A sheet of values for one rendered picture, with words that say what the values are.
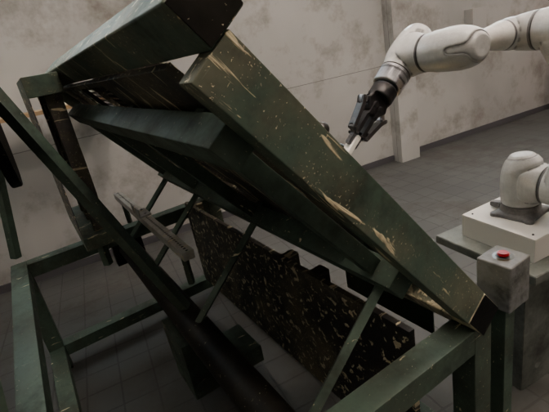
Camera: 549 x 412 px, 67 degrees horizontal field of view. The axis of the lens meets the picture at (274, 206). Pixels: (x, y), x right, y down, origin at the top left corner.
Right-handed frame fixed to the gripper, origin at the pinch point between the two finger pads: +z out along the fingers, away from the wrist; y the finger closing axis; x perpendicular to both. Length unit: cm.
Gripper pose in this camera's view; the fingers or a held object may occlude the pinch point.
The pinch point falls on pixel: (350, 145)
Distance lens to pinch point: 119.0
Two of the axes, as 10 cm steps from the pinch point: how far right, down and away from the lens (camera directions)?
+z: -5.3, 8.4, -1.3
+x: -5.4, -2.1, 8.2
